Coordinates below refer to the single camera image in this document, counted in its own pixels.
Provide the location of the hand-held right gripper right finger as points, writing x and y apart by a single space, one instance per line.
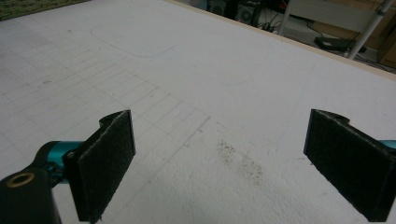
351 165

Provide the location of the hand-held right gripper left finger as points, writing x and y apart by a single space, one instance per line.
99 168

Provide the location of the black flat box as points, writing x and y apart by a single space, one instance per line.
333 43

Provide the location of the white desk leg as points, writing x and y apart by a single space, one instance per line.
370 31
285 18

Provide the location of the white desk panel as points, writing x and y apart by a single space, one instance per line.
330 14

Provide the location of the black computer tower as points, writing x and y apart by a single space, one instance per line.
246 13
216 6

